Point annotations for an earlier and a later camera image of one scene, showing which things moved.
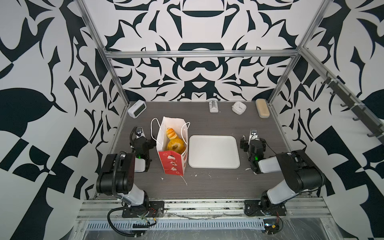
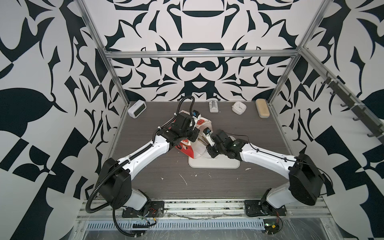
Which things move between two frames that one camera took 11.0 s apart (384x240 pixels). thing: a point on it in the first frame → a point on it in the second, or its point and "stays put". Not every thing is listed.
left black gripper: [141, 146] → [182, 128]
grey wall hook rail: [361, 113] stays put
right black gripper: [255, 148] → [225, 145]
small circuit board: [271, 226] stays put
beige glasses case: [262, 108] stays put
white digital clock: [136, 110] stays put
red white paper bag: [172, 143] → [195, 148]
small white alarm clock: [239, 108] stays put
